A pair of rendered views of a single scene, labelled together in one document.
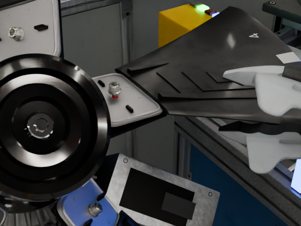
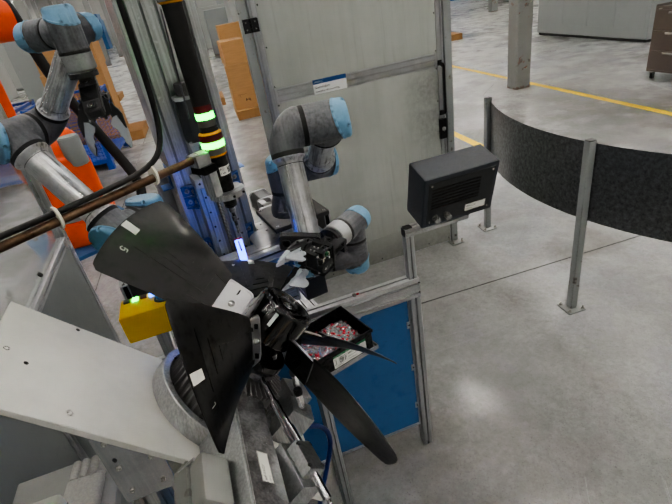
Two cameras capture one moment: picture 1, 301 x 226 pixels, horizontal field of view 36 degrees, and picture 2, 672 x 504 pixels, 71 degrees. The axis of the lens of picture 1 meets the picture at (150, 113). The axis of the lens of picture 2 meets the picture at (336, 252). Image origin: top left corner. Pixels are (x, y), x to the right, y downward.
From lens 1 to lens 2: 0.86 m
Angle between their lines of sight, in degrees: 58
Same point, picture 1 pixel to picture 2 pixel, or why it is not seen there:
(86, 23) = not seen: hidden behind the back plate
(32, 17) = (230, 293)
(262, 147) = (296, 281)
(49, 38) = (244, 292)
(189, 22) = (147, 307)
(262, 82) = (290, 257)
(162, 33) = (129, 329)
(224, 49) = (239, 273)
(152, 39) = not seen: hidden behind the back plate
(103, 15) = not seen: hidden behind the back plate
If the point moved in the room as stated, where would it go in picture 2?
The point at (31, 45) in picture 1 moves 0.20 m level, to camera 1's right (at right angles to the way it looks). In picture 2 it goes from (240, 302) to (275, 251)
